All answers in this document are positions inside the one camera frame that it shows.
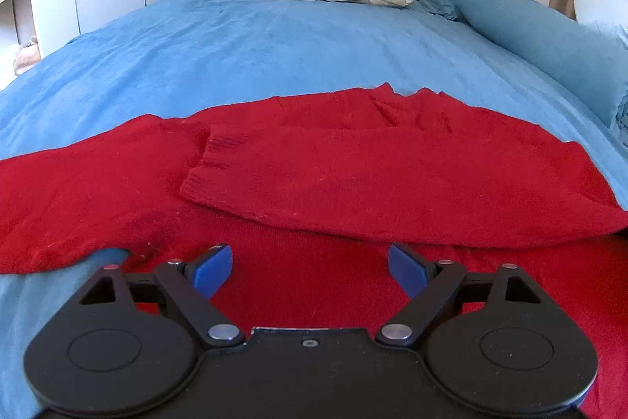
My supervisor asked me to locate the rolled blue blanket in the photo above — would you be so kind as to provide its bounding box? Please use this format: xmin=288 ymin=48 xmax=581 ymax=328
xmin=414 ymin=0 xmax=627 ymax=136

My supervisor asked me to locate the white pillow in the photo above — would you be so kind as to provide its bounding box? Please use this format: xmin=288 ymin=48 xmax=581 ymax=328
xmin=574 ymin=0 xmax=628 ymax=46

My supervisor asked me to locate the blue bed sheet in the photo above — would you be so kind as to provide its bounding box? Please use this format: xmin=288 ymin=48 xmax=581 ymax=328
xmin=1 ymin=0 xmax=627 ymax=418

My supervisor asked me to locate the red knit sweater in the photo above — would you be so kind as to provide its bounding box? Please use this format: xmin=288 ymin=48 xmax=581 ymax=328
xmin=1 ymin=85 xmax=627 ymax=418

